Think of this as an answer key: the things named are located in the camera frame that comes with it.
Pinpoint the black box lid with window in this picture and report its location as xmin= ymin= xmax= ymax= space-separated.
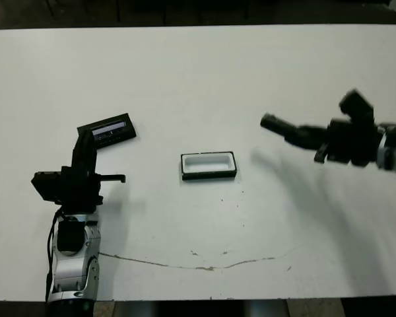
xmin=77 ymin=112 xmax=139 ymax=153

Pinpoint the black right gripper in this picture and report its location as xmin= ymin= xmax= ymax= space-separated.
xmin=283 ymin=117 xmax=380 ymax=168

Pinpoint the grey right robot leg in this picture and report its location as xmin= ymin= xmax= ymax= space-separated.
xmin=247 ymin=300 xmax=286 ymax=317

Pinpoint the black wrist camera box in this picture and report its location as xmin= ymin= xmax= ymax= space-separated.
xmin=339 ymin=88 xmax=374 ymax=122
xmin=31 ymin=170 xmax=65 ymax=203

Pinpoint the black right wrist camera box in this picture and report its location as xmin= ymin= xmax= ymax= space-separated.
xmin=339 ymin=88 xmax=374 ymax=122

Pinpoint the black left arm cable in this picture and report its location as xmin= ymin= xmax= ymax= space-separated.
xmin=45 ymin=211 xmax=62 ymax=300

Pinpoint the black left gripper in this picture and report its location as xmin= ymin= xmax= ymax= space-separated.
xmin=57 ymin=129 xmax=126 ymax=214

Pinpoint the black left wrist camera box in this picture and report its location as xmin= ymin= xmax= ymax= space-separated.
xmin=31 ymin=170 xmax=65 ymax=203

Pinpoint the black box with white insert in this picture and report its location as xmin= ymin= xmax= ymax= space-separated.
xmin=180 ymin=151 xmax=238 ymax=182

